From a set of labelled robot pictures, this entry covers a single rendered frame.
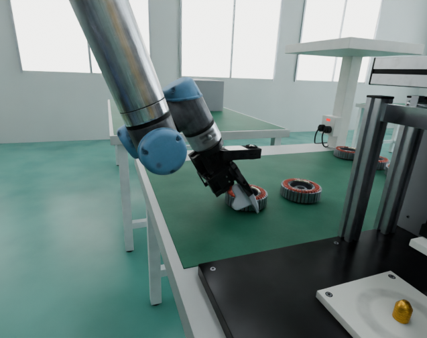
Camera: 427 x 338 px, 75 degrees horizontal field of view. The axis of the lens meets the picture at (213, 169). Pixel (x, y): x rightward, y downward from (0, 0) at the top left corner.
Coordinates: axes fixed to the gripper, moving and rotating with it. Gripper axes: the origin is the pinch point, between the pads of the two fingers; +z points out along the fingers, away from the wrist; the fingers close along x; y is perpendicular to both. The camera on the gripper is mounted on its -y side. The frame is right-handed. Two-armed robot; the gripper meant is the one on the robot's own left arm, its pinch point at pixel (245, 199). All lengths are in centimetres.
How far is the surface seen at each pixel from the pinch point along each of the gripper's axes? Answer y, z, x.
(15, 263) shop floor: 108, 26, -110
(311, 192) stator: -15.4, 6.3, 6.6
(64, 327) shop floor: 84, 39, -52
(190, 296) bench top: 22.5, -11.6, 25.1
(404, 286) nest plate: -4.7, 0.2, 39.1
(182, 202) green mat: 14.0, -6.9, -6.5
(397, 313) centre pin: 1.2, -4.4, 42.5
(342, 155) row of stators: -54, 30, -22
